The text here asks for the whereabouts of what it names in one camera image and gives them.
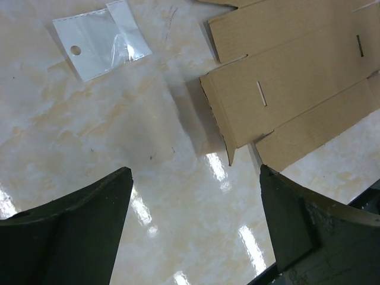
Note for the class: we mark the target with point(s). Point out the brown cardboard box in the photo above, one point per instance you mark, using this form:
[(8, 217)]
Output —
[(293, 75)]

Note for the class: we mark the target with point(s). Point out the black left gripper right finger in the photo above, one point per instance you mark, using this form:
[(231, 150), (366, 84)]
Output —
[(318, 240)]

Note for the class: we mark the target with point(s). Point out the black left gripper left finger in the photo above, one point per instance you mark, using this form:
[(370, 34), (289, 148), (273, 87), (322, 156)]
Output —
[(70, 240)]

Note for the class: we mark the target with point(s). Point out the small clear plastic bag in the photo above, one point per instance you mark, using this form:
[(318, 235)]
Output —
[(97, 42)]

